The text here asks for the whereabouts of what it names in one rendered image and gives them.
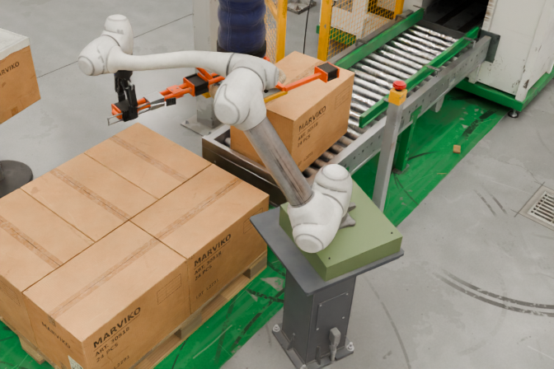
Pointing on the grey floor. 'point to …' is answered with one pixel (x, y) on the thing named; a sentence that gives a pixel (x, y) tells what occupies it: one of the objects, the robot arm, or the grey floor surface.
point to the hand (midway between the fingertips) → (127, 109)
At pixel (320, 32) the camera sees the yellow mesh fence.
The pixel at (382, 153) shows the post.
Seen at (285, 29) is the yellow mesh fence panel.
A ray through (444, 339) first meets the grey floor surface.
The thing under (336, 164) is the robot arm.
